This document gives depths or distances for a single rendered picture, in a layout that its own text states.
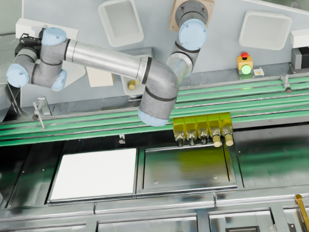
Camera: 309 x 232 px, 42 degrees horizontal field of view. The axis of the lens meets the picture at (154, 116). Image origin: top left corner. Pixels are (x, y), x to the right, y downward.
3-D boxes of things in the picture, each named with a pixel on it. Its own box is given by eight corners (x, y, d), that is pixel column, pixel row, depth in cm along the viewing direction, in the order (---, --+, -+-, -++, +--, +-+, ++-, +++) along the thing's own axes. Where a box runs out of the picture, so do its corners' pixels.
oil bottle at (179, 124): (174, 117, 215) (174, 143, 198) (172, 108, 212) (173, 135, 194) (184, 116, 214) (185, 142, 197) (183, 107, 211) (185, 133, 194)
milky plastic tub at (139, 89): (126, 87, 219) (125, 96, 212) (118, 50, 206) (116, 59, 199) (157, 84, 217) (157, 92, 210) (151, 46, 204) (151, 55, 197)
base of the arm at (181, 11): (176, -2, 181) (176, 7, 173) (209, 1, 181) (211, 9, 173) (174, 30, 190) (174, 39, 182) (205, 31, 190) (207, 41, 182)
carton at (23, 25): (20, 17, 165) (15, 23, 160) (78, 29, 167) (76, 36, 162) (20, 31, 168) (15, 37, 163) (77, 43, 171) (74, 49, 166)
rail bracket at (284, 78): (277, 79, 200) (284, 94, 189) (278, 66, 196) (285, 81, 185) (286, 78, 200) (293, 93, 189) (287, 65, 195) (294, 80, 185)
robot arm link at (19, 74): (28, 91, 139) (3, 86, 138) (37, 75, 148) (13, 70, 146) (30, 72, 134) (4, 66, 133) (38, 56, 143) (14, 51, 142)
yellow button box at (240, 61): (237, 67, 211) (238, 74, 205) (236, 55, 206) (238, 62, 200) (250, 66, 210) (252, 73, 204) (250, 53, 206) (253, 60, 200)
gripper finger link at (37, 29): (34, 17, 160) (27, 32, 155) (48, 20, 161) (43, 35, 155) (34, 23, 163) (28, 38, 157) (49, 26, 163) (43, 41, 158)
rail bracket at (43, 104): (47, 110, 225) (37, 135, 207) (37, 84, 215) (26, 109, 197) (55, 109, 225) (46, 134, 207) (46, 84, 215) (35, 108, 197)
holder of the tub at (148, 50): (128, 95, 222) (127, 102, 216) (118, 50, 206) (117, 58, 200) (159, 91, 221) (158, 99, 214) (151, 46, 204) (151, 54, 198)
